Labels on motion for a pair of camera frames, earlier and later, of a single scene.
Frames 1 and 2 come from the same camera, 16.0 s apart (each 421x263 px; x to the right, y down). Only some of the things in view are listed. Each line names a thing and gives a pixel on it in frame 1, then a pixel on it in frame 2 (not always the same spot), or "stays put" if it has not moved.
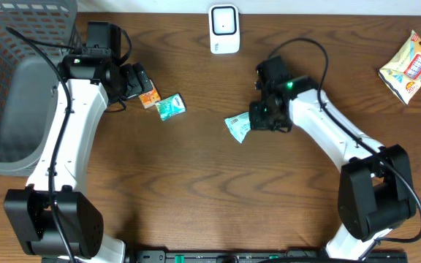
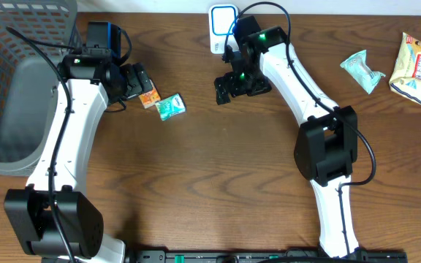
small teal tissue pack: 171,107 stays put
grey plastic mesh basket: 20,44 stays put
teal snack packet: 239,125 → 357,66
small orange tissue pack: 150,97 stays put
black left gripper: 137,82 stays put
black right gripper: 256,122 → 260,85
